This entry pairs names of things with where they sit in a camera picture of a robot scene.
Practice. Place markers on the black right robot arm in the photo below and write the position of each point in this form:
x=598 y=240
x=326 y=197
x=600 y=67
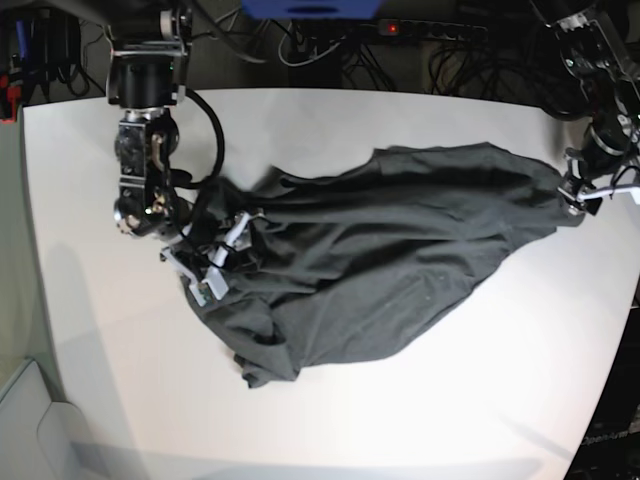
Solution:
x=150 y=46

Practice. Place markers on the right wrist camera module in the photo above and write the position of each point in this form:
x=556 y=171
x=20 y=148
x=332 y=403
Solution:
x=202 y=294

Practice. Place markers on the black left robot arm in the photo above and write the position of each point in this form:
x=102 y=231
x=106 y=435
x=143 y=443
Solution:
x=594 y=53

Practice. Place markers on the dark grey t-shirt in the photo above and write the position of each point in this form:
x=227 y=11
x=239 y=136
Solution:
x=355 y=267

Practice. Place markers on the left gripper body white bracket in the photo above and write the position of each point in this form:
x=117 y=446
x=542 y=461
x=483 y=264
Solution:
x=580 y=196

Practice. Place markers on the red black clamp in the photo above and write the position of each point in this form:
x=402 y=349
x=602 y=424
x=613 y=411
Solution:
x=11 y=94

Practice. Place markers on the blue plastic box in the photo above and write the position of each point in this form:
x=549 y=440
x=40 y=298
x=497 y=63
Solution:
x=311 y=9

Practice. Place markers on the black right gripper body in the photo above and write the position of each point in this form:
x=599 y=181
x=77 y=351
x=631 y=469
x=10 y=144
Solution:
x=205 y=263

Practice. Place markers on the black power strip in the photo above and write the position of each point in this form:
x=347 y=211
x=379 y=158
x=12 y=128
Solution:
x=431 y=30

